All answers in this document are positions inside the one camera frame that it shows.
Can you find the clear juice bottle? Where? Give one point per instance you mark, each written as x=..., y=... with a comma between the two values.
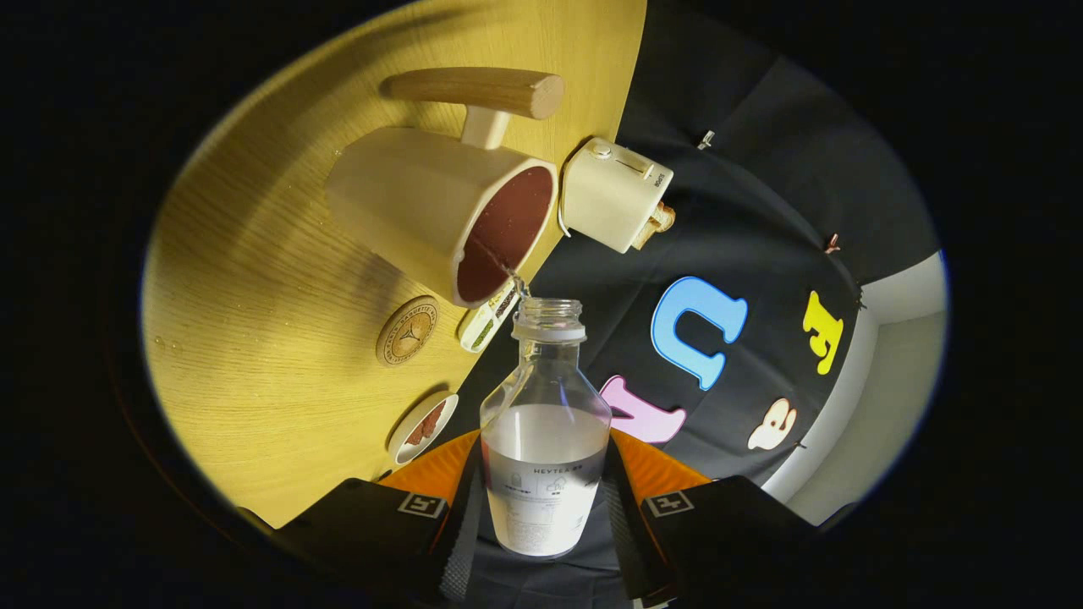
x=546, y=440

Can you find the round white plate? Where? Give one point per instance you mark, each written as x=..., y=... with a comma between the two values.
x=440, y=431

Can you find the black backdrop cloth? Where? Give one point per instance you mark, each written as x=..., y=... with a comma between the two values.
x=761, y=169

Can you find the wooden table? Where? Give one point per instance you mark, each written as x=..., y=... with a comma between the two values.
x=254, y=355

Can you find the white toaster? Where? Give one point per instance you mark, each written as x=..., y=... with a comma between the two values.
x=609, y=190

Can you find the copper cloth clip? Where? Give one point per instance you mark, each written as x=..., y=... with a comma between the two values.
x=832, y=244

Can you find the round wooden coaster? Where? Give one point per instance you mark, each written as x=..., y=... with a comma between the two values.
x=407, y=331

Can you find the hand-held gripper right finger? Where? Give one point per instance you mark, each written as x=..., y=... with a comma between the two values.
x=630, y=550

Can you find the toast slice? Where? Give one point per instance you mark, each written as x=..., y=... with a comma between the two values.
x=662, y=216
x=645, y=239

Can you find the brown meat piece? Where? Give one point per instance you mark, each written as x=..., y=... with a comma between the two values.
x=416, y=435
x=433, y=416

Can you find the white divided grain dish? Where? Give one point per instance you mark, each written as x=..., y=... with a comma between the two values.
x=484, y=328

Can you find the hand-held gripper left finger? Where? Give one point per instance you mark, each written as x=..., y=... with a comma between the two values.
x=461, y=541

